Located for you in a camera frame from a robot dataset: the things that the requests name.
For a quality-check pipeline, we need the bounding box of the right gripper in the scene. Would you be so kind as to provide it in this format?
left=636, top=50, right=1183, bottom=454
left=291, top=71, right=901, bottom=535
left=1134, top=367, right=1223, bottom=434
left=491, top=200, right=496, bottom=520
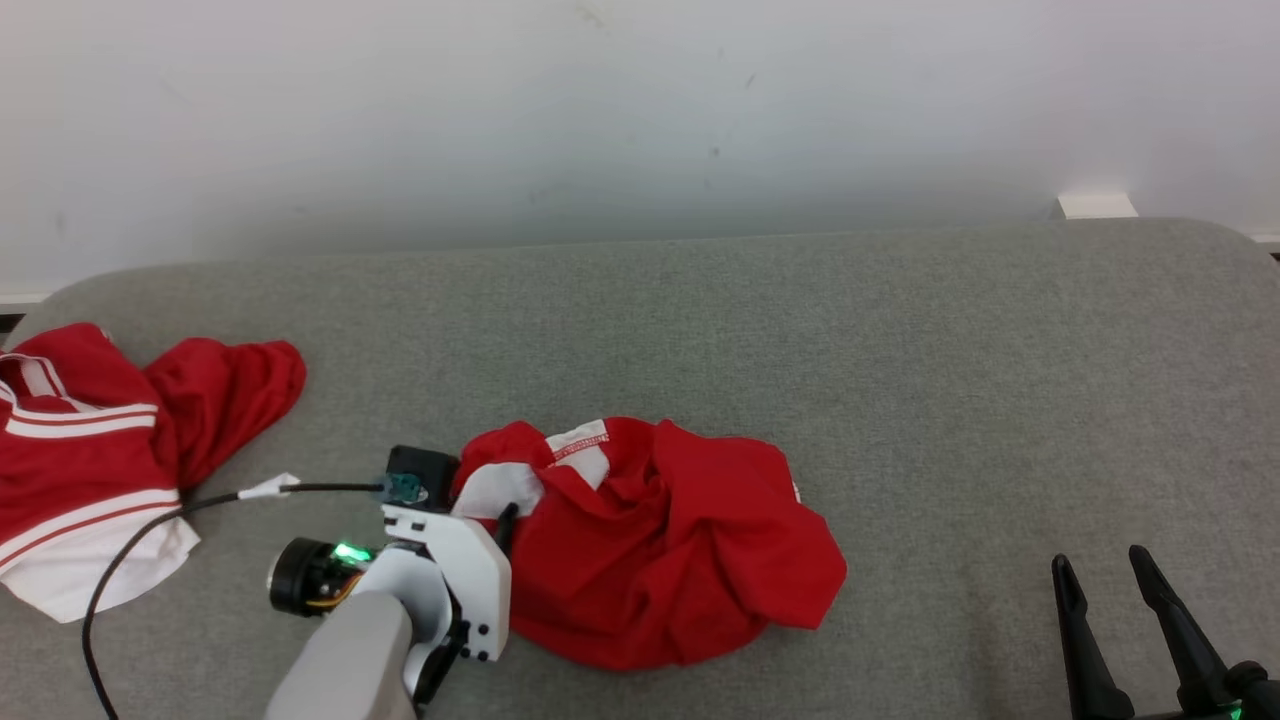
left=1051, top=545, right=1280, bottom=720

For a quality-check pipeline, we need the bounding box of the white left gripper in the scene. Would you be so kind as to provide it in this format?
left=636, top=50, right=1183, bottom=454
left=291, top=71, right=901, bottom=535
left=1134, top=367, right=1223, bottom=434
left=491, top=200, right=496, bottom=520
left=380, top=502, right=520, bottom=663

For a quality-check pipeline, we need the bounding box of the red garment with white stripes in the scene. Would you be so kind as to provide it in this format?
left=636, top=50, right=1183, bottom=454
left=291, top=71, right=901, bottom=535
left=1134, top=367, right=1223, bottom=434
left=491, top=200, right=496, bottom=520
left=0, top=322, right=308, bottom=624

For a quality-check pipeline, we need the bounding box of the grey fabric sofa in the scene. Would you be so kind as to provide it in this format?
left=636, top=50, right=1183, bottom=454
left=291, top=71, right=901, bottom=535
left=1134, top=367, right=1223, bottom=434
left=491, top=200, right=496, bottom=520
left=0, top=218, right=1280, bottom=720

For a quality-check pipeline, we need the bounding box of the left arm cable teal plug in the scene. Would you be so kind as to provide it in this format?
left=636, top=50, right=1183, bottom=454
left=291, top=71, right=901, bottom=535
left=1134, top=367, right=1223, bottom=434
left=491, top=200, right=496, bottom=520
left=82, top=472, right=431, bottom=720

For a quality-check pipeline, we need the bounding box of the white wall block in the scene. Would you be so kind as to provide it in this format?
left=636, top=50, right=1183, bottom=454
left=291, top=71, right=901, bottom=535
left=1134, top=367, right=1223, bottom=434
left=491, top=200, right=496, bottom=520
left=1057, top=193, right=1140, bottom=220

